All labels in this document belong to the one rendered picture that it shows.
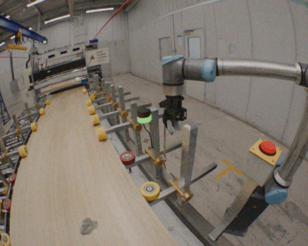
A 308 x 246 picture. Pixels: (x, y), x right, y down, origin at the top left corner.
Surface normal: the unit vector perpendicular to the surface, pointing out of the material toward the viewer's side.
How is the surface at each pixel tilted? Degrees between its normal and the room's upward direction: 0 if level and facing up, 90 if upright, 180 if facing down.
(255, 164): 90
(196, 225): 0
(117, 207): 0
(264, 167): 90
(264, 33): 90
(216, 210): 0
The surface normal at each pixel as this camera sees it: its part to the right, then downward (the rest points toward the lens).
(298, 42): -0.90, 0.25
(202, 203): -0.06, -0.89
